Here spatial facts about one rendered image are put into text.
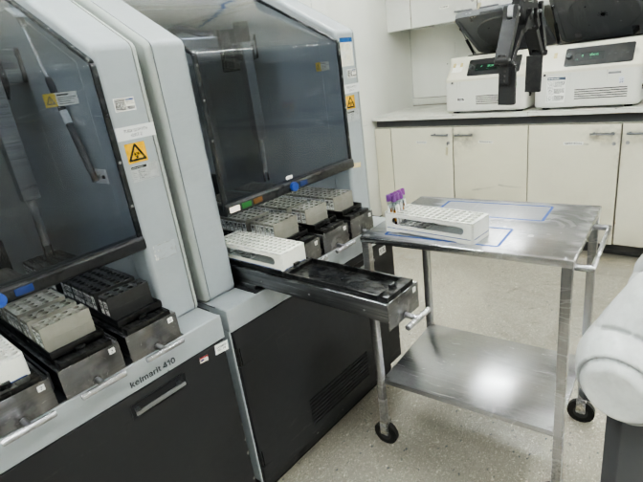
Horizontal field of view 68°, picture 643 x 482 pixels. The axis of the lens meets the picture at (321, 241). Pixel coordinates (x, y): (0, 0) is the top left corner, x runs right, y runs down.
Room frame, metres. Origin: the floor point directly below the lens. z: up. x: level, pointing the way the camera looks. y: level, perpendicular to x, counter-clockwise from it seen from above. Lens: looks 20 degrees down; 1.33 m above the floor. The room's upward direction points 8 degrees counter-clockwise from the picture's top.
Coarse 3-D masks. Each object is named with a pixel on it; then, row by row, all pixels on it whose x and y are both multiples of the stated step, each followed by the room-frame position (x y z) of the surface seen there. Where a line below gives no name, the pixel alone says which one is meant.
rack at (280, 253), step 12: (228, 240) 1.40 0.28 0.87; (240, 240) 1.38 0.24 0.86; (252, 240) 1.37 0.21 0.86; (264, 240) 1.36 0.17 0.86; (276, 240) 1.34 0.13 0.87; (288, 240) 1.32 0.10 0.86; (228, 252) 1.39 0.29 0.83; (240, 252) 1.38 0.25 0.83; (252, 252) 1.36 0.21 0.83; (264, 252) 1.26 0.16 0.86; (276, 252) 1.23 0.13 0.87; (288, 252) 1.23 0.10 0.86; (300, 252) 1.27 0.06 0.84; (264, 264) 1.26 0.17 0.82; (276, 264) 1.23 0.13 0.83; (288, 264) 1.23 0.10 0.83
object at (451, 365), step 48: (384, 240) 1.34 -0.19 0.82; (432, 240) 1.28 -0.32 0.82; (480, 240) 1.23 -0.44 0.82; (528, 240) 1.18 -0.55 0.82; (576, 240) 1.14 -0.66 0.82; (432, 336) 1.62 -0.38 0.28; (480, 336) 1.58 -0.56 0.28; (384, 384) 1.39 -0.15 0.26; (432, 384) 1.33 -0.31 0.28; (480, 384) 1.30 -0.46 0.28; (528, 384) 1.27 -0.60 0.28; (384, 432) 1.38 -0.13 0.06
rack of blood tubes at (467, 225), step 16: (416, 208) 1.42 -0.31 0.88; (432, 208) 1.38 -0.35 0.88; (448, 208) 1.36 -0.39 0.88; (400, 224) 1.39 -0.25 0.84; (416, 224) 1.38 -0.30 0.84; (432, 224) 1.39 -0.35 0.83; (448, 224) 1.25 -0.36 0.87; (464, 224) 1.22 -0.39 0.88; (480, 224) 1.23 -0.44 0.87; (448, 240) 1.26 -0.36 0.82; (464, 240) 1.22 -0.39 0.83
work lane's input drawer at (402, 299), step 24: (240, 264) 1.33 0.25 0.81; (312, 264) 1.26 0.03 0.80; (336, 264) 1.21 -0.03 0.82; (288, 288) 1.18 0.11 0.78; (312, 288) 1.12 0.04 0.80; (336, 288) 1.08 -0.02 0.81; (360, 288) 1.07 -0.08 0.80; (384, 288) 1.05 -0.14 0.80; (408, 288) 1.03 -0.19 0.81; (360, 312) 1.02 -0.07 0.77; (384, 312) 0.97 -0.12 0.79; (408, 312) 1.02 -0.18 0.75
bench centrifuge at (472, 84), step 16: (464, 16) 3.43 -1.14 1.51; (480, 16) 3.39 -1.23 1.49; (496, 16) 3.34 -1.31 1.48; (464, 32) 3.58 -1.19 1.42; (480, 32) 3.53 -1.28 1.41; (496, 32) 3.48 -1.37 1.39; (480, 48) 3.72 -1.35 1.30; (496, 48) 3.66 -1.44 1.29; (464, 64) 3.36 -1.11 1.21; (480, 64) 3.26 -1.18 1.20; (448, 80) 3.39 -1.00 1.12; (464, 80) 3.30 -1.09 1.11; (480, 80) 3.22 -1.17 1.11; (496, 80) 3.15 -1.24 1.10; (448, 96) 3.39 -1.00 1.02; (464, 96) 3.30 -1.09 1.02; (480, 96) 3.23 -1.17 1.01; (496, 96) 3.15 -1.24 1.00; (528, 96) 3.05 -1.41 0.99
